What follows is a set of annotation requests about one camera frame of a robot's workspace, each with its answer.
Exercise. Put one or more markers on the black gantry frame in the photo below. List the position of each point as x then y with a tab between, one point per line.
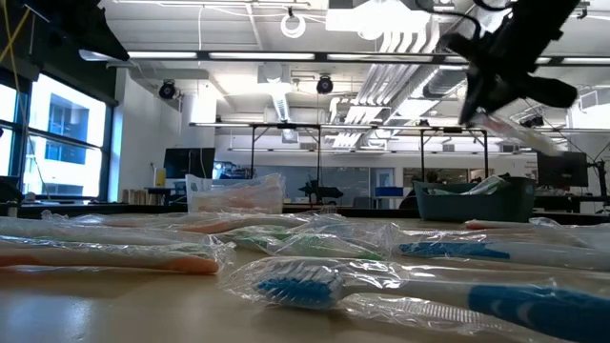
485	162
286	126

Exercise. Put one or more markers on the black office chair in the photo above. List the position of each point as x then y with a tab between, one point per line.
9	190

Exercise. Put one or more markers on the blue storage bin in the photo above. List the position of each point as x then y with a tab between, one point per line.
388	191

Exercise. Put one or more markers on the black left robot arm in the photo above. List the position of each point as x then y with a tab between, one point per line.
81	24

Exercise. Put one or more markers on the black computer monitor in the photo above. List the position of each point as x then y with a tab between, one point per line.
188	163
562	171

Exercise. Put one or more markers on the silver finned ceiling duct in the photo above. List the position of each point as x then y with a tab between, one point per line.
381	86

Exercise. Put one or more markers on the dark teal plastic bin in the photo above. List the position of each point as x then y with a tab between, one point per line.
517	205

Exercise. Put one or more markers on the yellow container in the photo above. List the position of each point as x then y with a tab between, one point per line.
160	178

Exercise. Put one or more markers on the white light strip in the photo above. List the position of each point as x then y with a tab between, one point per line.
362	56
162	54
586	61
262	55
543	60

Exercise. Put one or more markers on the black monitor stand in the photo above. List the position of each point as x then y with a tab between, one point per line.
603	176

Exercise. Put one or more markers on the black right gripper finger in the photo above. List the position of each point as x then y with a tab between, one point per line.
476	102

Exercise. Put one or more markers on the black overhead crossbar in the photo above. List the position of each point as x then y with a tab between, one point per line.
320	56

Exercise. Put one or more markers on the large window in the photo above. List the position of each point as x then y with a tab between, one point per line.
67	167

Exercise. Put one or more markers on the small black ceiling camera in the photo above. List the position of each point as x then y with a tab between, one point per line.
536	123

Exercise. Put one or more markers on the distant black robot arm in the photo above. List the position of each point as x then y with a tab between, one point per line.
329	192

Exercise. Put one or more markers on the wrapped green toothbrush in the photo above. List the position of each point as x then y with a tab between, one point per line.
95	233
310	248
252	234

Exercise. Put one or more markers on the wooden pallets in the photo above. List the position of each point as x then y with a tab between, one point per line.
138	196

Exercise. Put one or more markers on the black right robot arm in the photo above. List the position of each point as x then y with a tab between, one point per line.
548	19

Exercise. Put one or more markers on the clear plastic bin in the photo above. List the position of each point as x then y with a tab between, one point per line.
200	183

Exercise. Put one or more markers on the orange toothbrush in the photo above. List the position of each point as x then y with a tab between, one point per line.
214	193
229	197
229	224
248	206
190	264
500	224
519	133

